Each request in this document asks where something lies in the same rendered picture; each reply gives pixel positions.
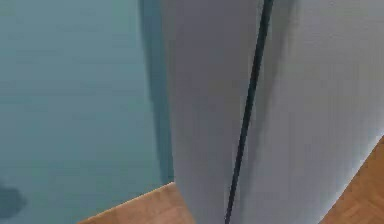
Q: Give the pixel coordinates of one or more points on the tall grey cabinet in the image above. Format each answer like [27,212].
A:
[206,100]

